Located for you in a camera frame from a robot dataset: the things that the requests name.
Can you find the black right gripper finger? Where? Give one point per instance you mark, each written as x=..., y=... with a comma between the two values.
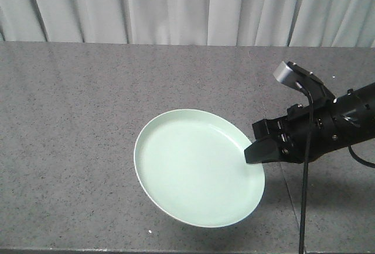
x=265, y=150

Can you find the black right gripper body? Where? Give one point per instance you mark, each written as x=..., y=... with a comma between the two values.
x=292, y=130

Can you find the mint green round plate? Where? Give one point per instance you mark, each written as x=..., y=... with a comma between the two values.
x=191, y=165

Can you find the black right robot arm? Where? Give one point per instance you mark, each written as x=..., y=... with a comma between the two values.
x=338, y=123

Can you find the white pleated curtain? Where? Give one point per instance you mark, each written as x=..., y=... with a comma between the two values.
x=310, y=23

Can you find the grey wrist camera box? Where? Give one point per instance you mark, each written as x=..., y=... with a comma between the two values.
x=295, y=77

